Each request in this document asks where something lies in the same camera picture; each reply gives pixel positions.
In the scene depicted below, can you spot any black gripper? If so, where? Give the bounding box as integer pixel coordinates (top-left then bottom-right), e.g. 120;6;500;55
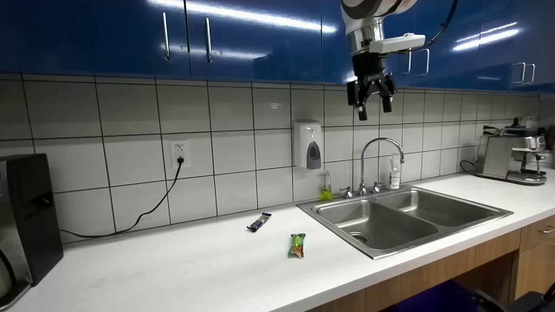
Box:
345;51;399;122

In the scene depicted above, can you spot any green snack packet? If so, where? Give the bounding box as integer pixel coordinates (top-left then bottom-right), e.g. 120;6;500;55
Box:
286;232;307;259

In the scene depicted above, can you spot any stainless steel double sink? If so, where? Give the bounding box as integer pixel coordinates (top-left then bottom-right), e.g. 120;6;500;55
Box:
297;185;515;261

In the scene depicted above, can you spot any black snack packet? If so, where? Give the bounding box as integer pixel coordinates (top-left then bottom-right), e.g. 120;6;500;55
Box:
246;211;272;233

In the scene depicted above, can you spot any chrome gooseneck faucet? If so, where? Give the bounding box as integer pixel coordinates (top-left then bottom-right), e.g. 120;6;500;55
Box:
357;135;406;197

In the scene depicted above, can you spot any clear pump soap bottle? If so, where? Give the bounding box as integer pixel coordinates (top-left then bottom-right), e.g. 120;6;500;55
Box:
389;154;403;190

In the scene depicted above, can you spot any green dish soap bottle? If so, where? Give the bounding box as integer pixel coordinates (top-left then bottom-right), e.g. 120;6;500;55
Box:
319;169;335;202

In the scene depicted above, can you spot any silver espresso machine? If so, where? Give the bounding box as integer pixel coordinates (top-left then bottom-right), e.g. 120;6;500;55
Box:
475;115;550;187

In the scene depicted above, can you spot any blue bin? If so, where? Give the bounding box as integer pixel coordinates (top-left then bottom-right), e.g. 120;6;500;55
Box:
385;278;482;312

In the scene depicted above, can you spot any wooden base cabinet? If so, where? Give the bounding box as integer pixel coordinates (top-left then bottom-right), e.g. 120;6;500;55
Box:
512;214;555;301

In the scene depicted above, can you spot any black chair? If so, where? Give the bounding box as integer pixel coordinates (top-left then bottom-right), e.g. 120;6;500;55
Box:
472;280;555;312

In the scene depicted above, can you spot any black coffee machine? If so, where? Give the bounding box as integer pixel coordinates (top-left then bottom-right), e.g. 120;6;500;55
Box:
0;150;64;308

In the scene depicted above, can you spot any white wall soap dispenser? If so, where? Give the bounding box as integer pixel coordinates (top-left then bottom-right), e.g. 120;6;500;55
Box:
292;119;324;171

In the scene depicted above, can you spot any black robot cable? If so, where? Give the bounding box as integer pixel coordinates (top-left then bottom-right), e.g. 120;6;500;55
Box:
423;0;462;51

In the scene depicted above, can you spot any white wall outlet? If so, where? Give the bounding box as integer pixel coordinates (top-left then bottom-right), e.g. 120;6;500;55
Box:
170;138;191;166

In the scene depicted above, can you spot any black power cord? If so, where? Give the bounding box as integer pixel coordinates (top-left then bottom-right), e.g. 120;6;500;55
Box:
59;155;186;240

